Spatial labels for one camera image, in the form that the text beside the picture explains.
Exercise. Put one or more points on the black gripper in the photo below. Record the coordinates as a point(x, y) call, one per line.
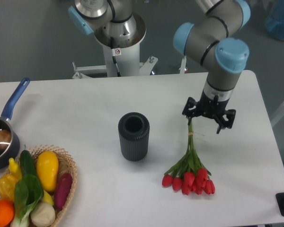
point(210, 108)

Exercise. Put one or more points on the red tulip bouquet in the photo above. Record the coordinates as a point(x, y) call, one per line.
point(189, 174)

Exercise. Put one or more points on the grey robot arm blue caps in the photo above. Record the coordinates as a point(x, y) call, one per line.
point(210, 44)

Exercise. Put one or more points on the dark ribbed vase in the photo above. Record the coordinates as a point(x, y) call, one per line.
point(134, 129)

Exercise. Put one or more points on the blue container in background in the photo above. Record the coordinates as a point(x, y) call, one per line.
point(274, 23)

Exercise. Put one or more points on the woven wicker basket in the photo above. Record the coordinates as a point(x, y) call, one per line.
point(66, 165)

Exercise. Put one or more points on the purple eggplant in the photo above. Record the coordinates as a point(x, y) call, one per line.
point(62, 190)

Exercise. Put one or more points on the yellow squash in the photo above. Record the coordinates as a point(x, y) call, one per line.
point(47, 170)

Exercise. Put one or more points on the yellow banana piece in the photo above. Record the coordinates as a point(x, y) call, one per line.
point(47, 198)

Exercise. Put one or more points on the green cucumber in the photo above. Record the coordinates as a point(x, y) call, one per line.
point(27, 163)

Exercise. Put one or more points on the beige garlic bulb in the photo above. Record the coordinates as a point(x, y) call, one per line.
point(43, 215)

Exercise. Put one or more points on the green bok choy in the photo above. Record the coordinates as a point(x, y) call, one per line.
point(28, 192)

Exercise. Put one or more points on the small yellow pepper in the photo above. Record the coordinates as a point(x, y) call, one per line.
point(15, 169)

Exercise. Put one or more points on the brown bun in pan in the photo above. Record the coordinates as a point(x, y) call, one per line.
point(5, 138)

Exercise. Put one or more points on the yellow bell pepper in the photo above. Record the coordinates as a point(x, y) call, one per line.
point(7, 187)

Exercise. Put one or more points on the orange fruit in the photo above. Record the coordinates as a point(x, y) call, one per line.
point(6, 212)

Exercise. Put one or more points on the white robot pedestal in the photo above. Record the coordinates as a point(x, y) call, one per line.
point(121, 48)

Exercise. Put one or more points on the blue handled saucepan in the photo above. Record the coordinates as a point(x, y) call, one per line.
point(13, 149)

